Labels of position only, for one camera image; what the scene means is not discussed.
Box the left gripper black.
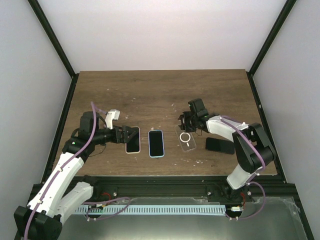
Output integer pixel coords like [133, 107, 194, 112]
[92, 125, 139, 146]

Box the pink phone black screen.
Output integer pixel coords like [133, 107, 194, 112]
[125, 126, 140, 153]

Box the white phone case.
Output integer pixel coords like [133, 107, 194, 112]
[124, 126, 142, 154]

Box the clear magsafe phone case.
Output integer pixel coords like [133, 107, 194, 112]
[174, 125, 197, 152]

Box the light blue phone case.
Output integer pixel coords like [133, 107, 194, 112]
[148, 129, 166, 159]

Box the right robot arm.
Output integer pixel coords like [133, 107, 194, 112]
[178, 98, 277, 202]

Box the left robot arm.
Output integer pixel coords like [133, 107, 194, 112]
[13, 109, 139, 240]

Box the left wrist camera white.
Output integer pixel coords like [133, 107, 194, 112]
[105, 109, 120, 130]

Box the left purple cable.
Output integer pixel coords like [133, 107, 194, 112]
[24, 101, 111, 240]

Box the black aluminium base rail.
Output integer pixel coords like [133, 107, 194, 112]
[32, 176, 296, 201]

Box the light blue slotted cable duct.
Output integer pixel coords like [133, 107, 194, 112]
[75, 205, 226, 216]

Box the right black frame post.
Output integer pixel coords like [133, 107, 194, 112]
[246, 0, 298, 78]

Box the black frame post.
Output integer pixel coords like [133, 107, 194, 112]
[26, 0, 77, 79]
[246, 0, 298, 78]

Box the left black frame post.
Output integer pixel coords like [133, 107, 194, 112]
[26, 0, 77, 79]

